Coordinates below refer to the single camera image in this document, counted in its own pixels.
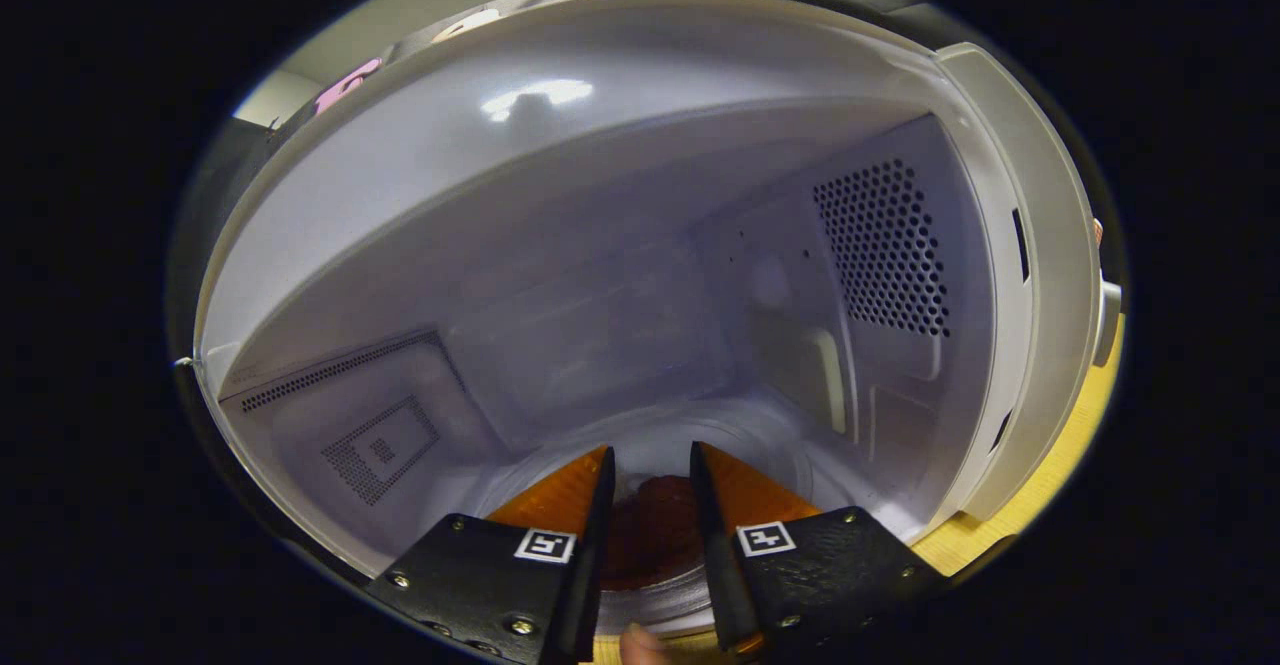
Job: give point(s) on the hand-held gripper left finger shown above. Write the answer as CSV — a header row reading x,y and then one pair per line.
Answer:
x,y
590,565

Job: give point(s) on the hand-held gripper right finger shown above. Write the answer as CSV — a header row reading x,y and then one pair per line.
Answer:
x,y
715,565

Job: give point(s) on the reddish brown meat piece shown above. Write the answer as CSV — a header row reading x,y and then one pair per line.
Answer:
x,y
650,535

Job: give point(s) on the white toaster oven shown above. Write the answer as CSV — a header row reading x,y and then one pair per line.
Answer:
x,y
600,245

